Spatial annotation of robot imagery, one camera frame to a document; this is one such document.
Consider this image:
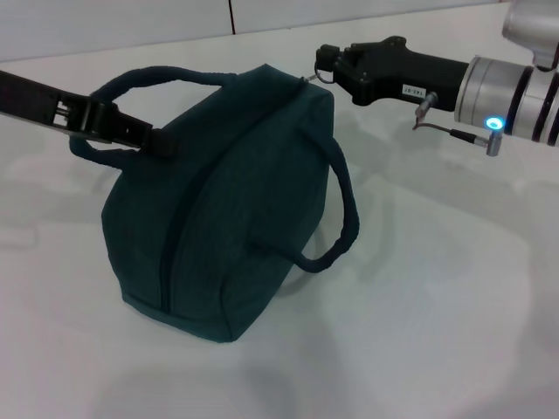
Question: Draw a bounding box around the grey right gripper cable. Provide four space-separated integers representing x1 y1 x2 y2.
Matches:
413 120 504 157

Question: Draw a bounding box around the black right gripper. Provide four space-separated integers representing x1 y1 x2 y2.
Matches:
314 36 472 111

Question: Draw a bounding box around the dark teal insulated bag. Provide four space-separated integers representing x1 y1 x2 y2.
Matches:
68 63 363 346

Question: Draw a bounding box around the silver metal pin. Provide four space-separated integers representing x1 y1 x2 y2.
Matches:
412 90 440 131

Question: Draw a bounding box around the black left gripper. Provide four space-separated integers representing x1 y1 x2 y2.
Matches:
0 68 182 160

